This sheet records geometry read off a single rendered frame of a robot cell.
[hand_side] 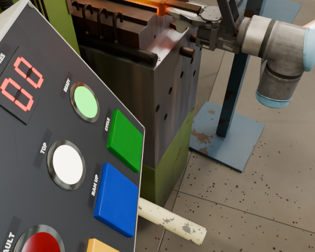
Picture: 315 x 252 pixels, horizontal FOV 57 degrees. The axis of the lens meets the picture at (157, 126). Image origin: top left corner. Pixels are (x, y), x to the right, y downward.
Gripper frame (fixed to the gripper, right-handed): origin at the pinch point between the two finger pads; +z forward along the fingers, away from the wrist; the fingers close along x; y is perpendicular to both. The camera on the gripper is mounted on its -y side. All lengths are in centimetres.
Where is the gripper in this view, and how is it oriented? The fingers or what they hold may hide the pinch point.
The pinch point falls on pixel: (172, 6)
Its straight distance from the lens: 81.6
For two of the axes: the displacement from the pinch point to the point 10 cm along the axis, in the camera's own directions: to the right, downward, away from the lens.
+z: -8.9, -3.5, 2.9
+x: 4.6, -6.7, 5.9
